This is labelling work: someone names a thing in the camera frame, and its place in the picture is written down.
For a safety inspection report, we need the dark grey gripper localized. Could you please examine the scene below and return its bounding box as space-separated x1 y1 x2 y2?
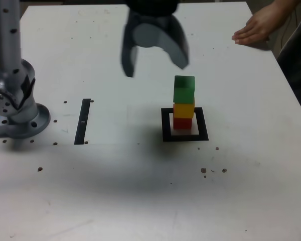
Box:
119 10 191 78

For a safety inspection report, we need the red cube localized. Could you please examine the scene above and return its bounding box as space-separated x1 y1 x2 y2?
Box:
173 116 193 130

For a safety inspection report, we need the green cube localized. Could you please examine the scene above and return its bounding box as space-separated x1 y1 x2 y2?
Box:
173 75 196 104

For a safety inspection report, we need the person's hand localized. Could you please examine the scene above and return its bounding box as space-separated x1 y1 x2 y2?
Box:
231 2 285 46

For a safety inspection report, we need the yellow cube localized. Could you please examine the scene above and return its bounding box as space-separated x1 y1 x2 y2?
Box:
173 102 195 119

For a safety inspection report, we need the black tape square outline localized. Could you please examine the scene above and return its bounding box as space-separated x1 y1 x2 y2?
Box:
161 107 209 143

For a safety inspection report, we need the black tape strip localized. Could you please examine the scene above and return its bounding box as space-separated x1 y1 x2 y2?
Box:
74 98 91 146

